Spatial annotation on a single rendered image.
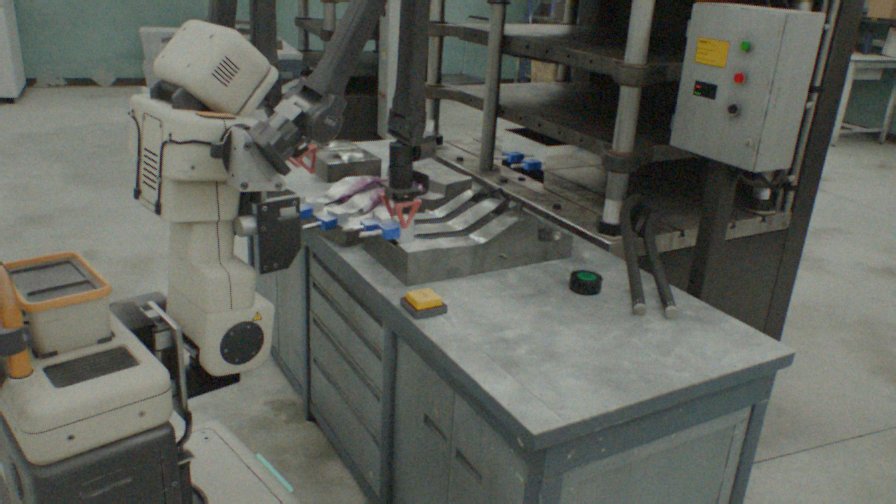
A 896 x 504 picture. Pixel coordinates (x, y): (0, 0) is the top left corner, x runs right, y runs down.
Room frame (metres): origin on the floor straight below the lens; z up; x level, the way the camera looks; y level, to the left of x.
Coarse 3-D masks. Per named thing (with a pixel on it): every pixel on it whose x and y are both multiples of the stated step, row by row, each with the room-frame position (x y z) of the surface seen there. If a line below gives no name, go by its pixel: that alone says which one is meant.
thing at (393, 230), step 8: (384, 224) 1.71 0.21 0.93; (392, 224) 1.71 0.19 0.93; (400, 224) 1.69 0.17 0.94; (368, 232) 1.67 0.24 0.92; (376, 232) 1.68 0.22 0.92; (384, 232) 1.67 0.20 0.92; (392, 232) 1.68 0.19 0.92; (400, 232) 1.69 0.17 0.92; (408, 232) 1.70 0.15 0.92; (400, 240) 1.69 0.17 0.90; (408, 240) 1.70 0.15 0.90
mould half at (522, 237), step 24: (432, 216) 1.93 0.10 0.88; (480, 216) 1.87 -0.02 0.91; (504, 216) 1.84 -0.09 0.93; (528, 216) 1.84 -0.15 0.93; (384, 240) 1.75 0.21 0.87; (432, 240) 1.74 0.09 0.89; (456, 240) 1.76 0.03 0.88; (480, 240) 1.76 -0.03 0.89; (504, 240) 1.79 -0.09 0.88; (528, 240) 1.83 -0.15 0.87; (552, 240) 1.87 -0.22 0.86; (384, 264) 1.75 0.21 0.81; (408, 264) 1.64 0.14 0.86; (432, 264) 1.68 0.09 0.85; (456, 264) 1.71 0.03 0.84; (480, 264) 1.75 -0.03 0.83; (504, 264) 1.79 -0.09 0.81; (528, 264) 1.83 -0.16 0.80
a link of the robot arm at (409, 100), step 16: (400, 0) 1.61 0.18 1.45; (416, 0) 1.59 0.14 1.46; (400, 16) 1.62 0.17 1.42; (416, 16) 1.60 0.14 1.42; (400, 32) 1.63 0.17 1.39; (416, 32) 1.61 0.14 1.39; (400, 48) 1.64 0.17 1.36; (416, 48) 1.63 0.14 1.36; (400, 64) 1.64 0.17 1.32; (416, 64) 1.64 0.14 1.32; (400, 80) 1.65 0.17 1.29; (416, 80) 1.65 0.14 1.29; (400, 96) 1.66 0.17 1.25; (416, 96) 1.66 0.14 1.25; (400, 112) 1.67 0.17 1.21; (416, 112) 1.67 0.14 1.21; (400, 128) 1.68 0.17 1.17
